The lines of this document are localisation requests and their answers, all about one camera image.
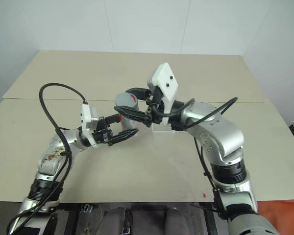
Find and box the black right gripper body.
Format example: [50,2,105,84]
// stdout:
[145,86,166,125]

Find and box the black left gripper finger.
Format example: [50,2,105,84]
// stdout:
[104,114,122,125]
[107,128,139,147]

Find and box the grey jar lid red arrow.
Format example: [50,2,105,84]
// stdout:
[114,92,140,111]

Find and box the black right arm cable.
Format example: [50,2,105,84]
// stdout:
[151,96,239,219]

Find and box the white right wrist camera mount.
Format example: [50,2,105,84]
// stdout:
[147,62,179,126]

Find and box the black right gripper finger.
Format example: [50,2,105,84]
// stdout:
[114,105,153,128]
[125,87,152,100]

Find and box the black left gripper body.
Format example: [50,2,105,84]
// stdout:
[92,117,114,147]

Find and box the silver metal can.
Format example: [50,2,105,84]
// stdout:
[117,107,138,132]

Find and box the clear plastic box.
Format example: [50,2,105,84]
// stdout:
[151,121,187,135]

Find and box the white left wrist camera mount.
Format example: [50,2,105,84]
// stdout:
[80,103,100,149]

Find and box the dark grey rounded shape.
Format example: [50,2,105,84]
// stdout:
[162,207,190,235]

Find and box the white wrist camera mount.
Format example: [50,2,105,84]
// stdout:
[80,103,100,149]
[147,62,179,126]

